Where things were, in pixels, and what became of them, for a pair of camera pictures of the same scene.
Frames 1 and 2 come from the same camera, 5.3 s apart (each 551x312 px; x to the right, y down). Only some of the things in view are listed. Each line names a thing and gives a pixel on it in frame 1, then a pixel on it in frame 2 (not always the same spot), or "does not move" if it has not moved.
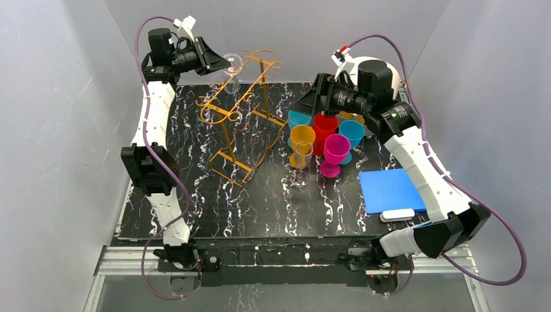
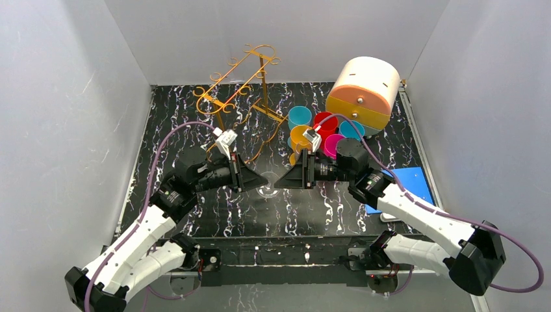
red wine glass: (323, 126) does not move
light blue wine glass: (296, 117) does not move
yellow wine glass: (302, 138) does not move
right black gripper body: (321, 92) → (307, 169)
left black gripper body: (203, 54) → (236, 171)
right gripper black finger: (315, 100) → (295, 178)
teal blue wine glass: (355, 131) does not move
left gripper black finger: (211, 60) → (247, 179)
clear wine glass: (232, 86) → (268, 190)
